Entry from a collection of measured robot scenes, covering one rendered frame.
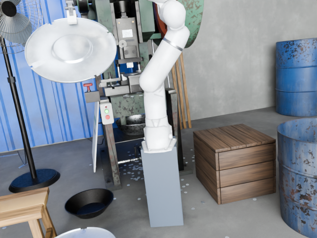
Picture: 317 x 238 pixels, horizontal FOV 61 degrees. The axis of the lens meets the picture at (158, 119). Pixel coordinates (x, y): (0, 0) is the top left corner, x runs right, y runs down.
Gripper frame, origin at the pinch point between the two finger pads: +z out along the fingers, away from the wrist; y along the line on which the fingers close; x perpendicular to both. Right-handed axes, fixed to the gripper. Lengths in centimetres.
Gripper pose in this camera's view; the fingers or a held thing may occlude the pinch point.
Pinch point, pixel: (72, 18)
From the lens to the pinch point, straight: 106.6
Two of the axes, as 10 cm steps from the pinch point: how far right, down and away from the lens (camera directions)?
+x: 9.7, -1.5, 2.0
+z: 2.3, 8.3, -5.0
